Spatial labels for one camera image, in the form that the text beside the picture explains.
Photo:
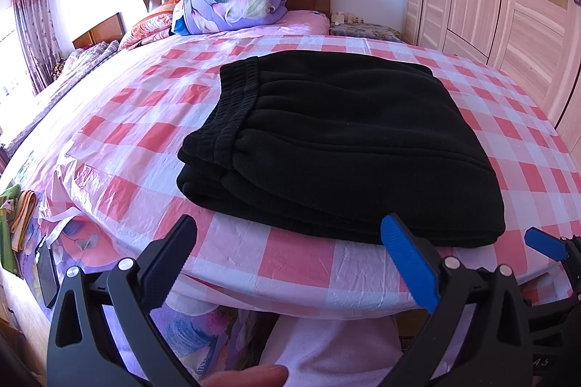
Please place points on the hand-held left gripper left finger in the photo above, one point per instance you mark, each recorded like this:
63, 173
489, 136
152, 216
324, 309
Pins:
163, 264

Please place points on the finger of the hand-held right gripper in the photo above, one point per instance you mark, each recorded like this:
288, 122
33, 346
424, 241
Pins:
542, 242

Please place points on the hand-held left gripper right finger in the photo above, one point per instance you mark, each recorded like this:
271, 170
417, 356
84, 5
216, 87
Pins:
408, 260

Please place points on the black pants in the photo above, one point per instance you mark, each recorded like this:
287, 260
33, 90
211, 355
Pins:
340, 133

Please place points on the person's left hand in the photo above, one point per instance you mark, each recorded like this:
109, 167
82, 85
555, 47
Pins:
245, 377

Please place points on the black smartphone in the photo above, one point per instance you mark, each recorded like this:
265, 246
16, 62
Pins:
46, 273

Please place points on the person's pale pink clothing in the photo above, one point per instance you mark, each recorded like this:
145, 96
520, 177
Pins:
327, 350

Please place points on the pink checked plastic bed cover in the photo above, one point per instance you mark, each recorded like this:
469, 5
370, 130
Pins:
136, 142

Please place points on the orange cloth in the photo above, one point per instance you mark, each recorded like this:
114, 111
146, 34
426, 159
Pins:
25, 210

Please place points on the green cloth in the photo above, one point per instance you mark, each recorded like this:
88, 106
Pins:
9, 228

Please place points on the grey patterned blanket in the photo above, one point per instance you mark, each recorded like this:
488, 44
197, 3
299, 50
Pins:
68, 69

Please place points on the nightstand with floral cover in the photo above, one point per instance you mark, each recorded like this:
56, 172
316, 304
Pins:
367, 32

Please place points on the orange floral pillow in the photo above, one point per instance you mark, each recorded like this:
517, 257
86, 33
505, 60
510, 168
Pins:
150, 28

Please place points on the light wooden wardrobe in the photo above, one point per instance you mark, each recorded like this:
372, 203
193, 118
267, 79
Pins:
476, 6

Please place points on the bright window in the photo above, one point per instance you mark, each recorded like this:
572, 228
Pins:
7, 51

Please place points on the maroon patterned curtain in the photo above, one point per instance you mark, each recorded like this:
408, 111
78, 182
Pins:
36, 28

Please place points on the purple floral rolled quilt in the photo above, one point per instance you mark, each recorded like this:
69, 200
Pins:
227, 3

